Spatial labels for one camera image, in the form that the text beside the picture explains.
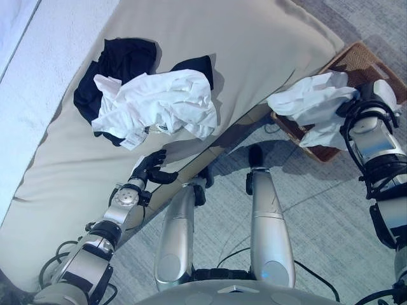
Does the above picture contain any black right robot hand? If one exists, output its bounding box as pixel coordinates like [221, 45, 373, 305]
[335, 79, 403, 116]

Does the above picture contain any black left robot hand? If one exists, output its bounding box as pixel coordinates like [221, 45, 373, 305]
[129, 148, 179, 186]

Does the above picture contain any white garment with tags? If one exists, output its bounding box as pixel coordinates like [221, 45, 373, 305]
[91, 69, 221, 151]

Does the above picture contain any plain white garment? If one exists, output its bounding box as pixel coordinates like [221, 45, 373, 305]
[266, 71, 362, 152]

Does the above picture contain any black garment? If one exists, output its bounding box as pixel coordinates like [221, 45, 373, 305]
[73, 37, 215, 148]

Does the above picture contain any brown wicker basket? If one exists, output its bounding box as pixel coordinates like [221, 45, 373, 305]
[270, 41, 407, 163]

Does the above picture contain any bed with beige cover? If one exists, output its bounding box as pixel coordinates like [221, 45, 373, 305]
[0, 0, 346, 292]

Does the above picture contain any grey striped rug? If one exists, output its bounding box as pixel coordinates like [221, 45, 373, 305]
[107, 0, 407, 305]

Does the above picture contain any white duvet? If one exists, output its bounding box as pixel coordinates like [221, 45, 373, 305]
[0, 0, 106, 192]

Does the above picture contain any grey robot torso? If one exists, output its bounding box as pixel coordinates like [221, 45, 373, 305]
[133, 268, 338, 305]

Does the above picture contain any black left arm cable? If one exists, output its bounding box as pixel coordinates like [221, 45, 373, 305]
[38, 187, 119, 305]

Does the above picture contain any black floor cable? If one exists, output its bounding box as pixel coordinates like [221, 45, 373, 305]
[217, 245, 340, 302]

